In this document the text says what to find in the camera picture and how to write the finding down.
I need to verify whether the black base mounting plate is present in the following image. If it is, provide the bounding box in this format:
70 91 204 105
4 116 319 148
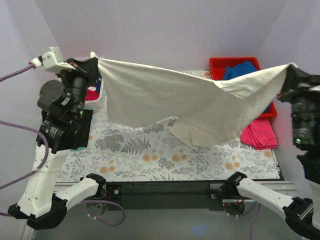
106 180 243 211

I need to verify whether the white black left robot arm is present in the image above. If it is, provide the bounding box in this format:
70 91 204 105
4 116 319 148
7 57 107 230

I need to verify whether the red plastic bin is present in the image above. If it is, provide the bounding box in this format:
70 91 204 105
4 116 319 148
209 56 278 120

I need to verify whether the blue t shirt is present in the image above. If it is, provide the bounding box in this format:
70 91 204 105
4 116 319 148
222 61 271 115

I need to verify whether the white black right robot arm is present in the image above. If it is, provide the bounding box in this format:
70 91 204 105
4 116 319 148
208 64 320 240

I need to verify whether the folded pink t shirt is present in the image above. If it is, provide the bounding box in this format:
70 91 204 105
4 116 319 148
240 119 278 150

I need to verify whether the folded black t shirt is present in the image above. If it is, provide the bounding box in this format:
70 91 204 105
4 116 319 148
71 109 94 150

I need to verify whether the navy t shirt in basket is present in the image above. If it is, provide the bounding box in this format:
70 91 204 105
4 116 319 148
95 74 103 94

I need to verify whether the white plastic basket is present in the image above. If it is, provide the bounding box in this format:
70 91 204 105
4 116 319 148
85 77 104 109

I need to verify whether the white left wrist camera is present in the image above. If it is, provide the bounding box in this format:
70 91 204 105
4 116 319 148
29 46 68 74

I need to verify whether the magenta t shirt in basket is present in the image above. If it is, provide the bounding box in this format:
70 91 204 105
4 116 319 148
85 86 100 102

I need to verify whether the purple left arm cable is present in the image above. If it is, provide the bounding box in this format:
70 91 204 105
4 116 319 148
0 64 50 217

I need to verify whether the cream t shirt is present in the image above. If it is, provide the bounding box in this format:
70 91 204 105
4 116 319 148
98 58 289 147

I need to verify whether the floral table mat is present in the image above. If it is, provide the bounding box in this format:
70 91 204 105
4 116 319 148
57 96 280 183

